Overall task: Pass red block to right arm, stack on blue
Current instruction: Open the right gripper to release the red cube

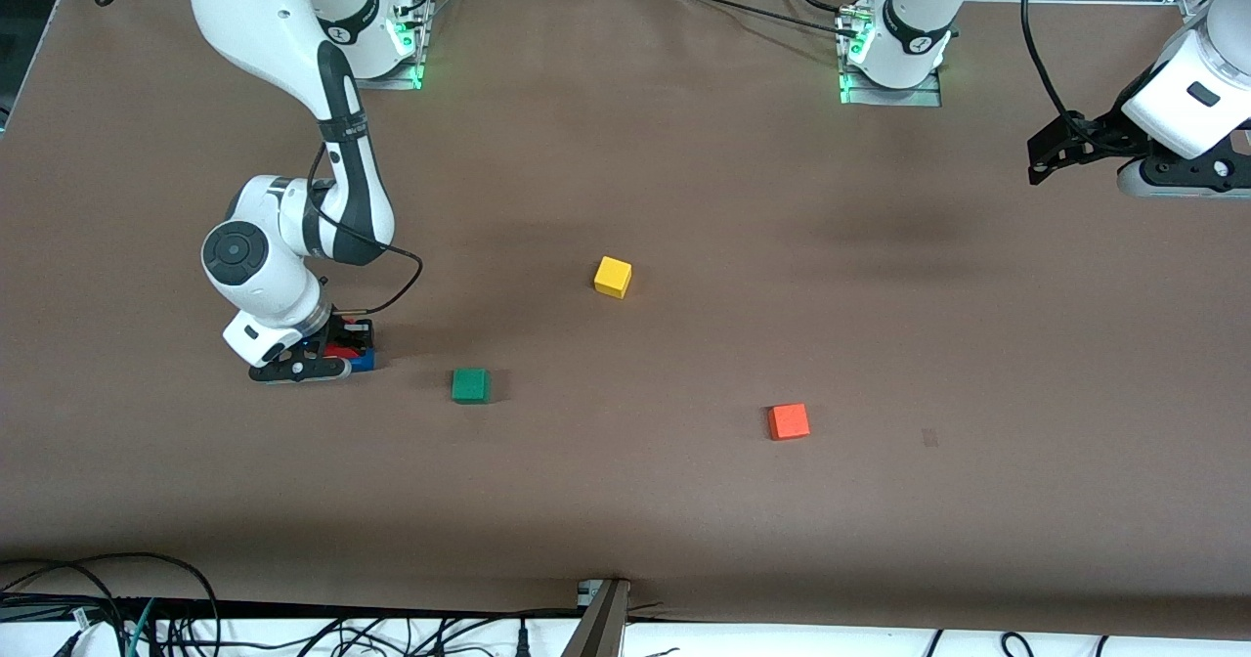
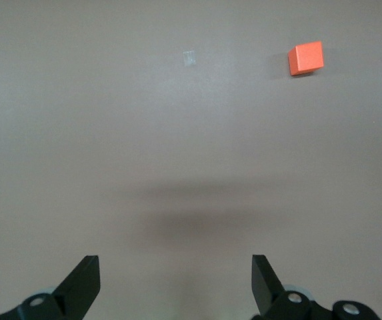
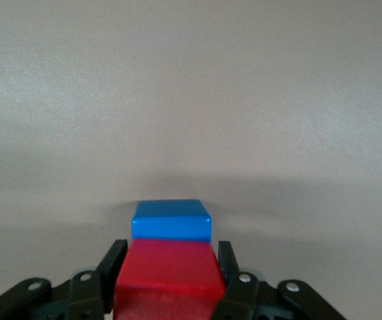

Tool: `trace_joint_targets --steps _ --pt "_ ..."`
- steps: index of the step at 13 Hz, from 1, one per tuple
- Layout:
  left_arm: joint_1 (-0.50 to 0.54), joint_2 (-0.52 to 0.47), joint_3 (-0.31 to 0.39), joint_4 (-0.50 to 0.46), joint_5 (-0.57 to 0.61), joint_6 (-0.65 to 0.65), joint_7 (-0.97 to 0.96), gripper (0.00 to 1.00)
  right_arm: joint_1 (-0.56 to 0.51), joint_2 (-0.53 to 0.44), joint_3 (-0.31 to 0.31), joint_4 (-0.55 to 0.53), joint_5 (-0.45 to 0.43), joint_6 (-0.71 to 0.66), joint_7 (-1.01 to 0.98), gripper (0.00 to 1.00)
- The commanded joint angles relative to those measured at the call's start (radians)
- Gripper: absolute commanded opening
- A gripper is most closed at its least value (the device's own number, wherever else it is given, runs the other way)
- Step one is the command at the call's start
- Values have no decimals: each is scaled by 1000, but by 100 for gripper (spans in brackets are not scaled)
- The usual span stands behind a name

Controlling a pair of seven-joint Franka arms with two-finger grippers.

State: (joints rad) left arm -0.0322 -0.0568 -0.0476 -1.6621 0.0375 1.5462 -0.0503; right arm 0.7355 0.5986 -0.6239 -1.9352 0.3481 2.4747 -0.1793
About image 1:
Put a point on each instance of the aluminium strut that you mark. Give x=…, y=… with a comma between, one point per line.
x=598, y=623

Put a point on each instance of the red cube block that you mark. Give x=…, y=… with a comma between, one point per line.
x=342, y=352

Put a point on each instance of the orange cube block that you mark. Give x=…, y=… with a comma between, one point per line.
x=789, y=421

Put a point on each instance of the green cube block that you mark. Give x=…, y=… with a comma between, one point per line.
x=470, y=385

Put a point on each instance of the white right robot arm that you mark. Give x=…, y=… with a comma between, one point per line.
x=264, y=12

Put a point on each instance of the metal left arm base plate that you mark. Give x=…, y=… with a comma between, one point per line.
x=928, y=98

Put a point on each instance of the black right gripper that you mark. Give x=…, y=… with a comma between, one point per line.
x=349, y=331

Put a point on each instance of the metal corner bracket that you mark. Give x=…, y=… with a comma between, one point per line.
x=1197, y=2

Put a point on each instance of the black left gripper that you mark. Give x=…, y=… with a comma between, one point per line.
x=1102, y=135

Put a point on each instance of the blue cube block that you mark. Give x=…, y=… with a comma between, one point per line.
x=364, y=364

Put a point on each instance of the yellow cube block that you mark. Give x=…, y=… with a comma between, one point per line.
x=613, y=277

